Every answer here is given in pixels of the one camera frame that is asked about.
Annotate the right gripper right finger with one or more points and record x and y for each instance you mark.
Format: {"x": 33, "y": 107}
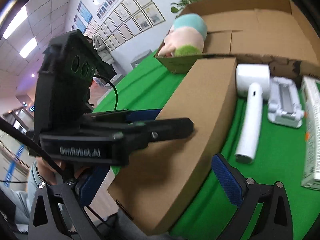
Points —
{"x": 275, "y": 219}

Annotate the blue wall poster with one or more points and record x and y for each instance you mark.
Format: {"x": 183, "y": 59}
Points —
{"x": 82, "y": 18}

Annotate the white green medicine box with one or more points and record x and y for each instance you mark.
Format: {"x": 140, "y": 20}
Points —
{"x": 310, "y": 93}

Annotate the pastel plush toy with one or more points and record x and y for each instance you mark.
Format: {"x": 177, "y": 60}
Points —
{"x": 186, "y": 37}

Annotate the green table cloth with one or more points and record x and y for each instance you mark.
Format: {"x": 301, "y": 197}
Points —
{"x": 280, "y": 156}

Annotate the brown cardboard box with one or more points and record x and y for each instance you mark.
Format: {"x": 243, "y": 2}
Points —
{"x": 161, "y": 180}

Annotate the large open cardboard box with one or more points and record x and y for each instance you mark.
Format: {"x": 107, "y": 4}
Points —
{"x": 273, "y": 32}

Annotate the white folding phone stand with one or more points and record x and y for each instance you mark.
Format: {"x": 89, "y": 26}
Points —
{"x": 284, "y": 107}

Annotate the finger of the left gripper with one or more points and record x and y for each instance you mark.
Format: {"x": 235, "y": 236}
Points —
{"x": 140, "y": 115}
{"x": 161, "y": 130}

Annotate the green potted plant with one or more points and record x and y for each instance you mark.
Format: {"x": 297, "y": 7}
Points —
{"x": 176, "y": 7}

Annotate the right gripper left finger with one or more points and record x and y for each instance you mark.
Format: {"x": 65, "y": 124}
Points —
{"x": 58, "y": 210}

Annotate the person's hand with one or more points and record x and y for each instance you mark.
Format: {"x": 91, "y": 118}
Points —
{"x": 48, "y": 173}

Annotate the white handheld lint remover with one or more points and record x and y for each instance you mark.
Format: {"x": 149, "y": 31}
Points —
{"x": 252, "y": 83}

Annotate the framed certificates on wall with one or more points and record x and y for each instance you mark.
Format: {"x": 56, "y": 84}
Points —
{"x": 118, "y": 21}

